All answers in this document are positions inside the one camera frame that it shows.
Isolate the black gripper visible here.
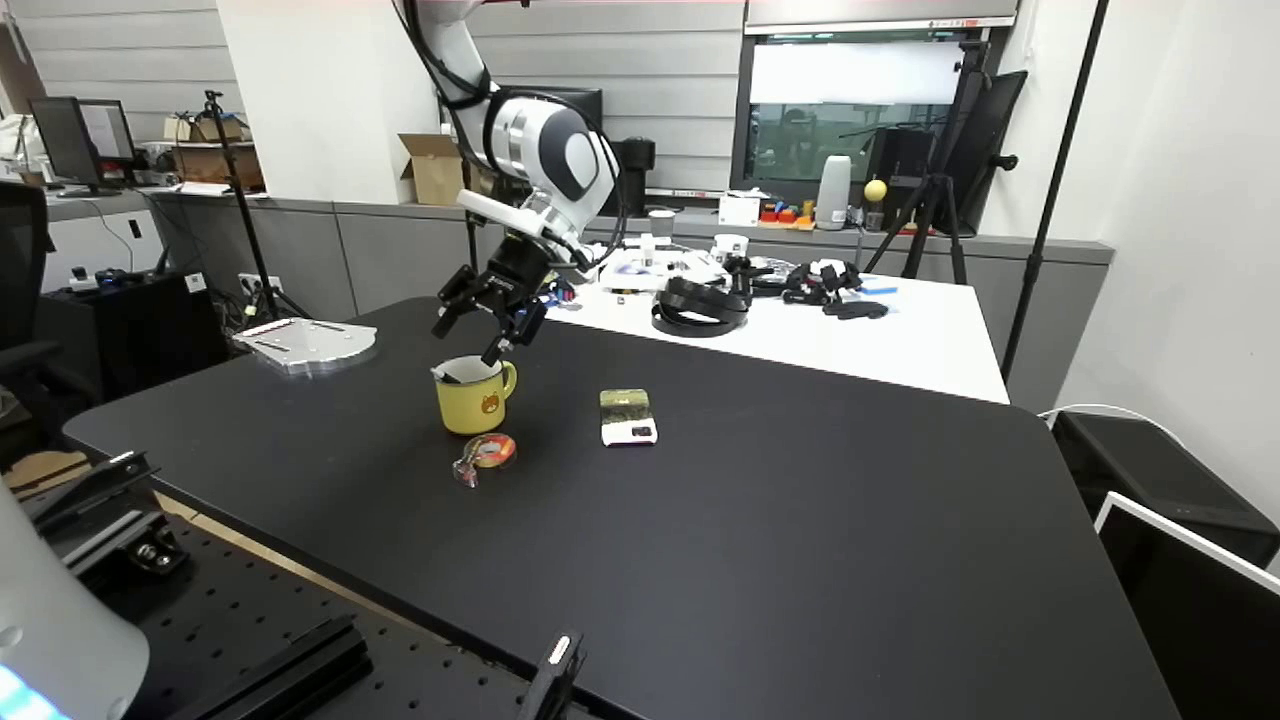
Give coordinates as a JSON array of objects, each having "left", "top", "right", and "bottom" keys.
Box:
[{"left": 431, "top": 231, "right": 554, "bottom": 351}]

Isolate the black and white pen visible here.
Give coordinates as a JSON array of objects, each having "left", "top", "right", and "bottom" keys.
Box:
[{"left": 479, "top": 341, "right": 514, "bottom": 362}]

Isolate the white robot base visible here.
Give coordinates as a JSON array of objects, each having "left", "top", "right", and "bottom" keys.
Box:
[{"left": 0, "top": 489, "right": 153, "bottom": 720}]

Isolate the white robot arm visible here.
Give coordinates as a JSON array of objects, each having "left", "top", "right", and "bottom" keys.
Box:
[{"left": 392, "top": 0, "right": 619, "bottom": 361}]

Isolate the yellow ceramic cup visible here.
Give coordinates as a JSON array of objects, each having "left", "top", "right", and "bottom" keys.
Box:
[{"left": 431, "top": 356, "right": 519, "bottom": 434}]

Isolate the cardboard box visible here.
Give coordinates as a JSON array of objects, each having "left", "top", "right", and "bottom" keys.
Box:
[{"left": 402, "top": 133, "right": 466, "bottom": 206}]

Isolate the orange wrapped candy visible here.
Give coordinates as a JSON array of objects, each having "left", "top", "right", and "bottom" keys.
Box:
[{"left": 451, "top": 430, "right": 515, "bottom": 489}]

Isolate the olive green small box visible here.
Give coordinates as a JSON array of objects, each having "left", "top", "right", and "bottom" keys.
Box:
[{"left": 602, "top": 387, "right": 653, "bottom": 406}]

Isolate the white small card box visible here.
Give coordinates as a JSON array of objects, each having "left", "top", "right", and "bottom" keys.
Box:
[{"left": 602, "top": 417, "right": 661, "bottom": 447}]

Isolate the black headset on table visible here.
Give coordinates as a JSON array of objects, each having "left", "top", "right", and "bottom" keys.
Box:
[{"left": 653, "top": 276, "right": 754, "bottom": 334}]

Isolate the black light stand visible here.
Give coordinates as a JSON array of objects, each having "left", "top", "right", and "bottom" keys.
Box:
[{"left": 202, "top": 88, "right": 305, "bottom": 320}]

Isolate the white cylinder speaker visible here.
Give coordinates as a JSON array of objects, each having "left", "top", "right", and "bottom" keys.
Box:
[{"left": 818, "top": 157, "right": 852, "bottom": 228}]

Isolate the yellow ball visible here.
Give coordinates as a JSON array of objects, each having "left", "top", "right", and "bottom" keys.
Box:
[{"left": 865, "top": 178, "right": 888, "bottom": 203}]

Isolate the black monitor left desk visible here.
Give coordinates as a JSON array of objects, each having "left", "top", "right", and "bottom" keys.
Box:
[{"left": 31, "top": 94, "right": 135, "bottom": 193}]

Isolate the white table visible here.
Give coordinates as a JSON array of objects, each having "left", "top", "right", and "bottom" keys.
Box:
[{"left": 531, "top": 251, "right": 1014, "bottom": 406}]

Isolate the black pole right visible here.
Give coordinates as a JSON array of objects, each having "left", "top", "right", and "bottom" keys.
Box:
[{"left": 1001, "top": 0, "right": 1113, "bottom": 380}]

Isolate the black box right floor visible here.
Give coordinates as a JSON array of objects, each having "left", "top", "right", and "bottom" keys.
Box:
[{"left": 1051, "top": 410, "right": 1280, "bottom": 568}]

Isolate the black cable bundle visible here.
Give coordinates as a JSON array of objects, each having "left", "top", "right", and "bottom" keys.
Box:
[{"left": 780, "top": 257, "right": 894, "bottom": 324}]

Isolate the black mount bottom edge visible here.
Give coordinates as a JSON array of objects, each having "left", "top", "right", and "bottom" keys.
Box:
[{"left": 515, "top": 630, "right": 582, "bottom": 720}]

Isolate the black clamp bracket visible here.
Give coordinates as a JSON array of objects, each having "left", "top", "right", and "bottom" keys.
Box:
[{"left": 21, "top": 452, "right": 189, "bottom": 577}]

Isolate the black camera tripod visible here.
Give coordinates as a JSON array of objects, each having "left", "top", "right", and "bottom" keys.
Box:
[{"left": 867, "top": 40, "right": 1030, "bottom": 283}]

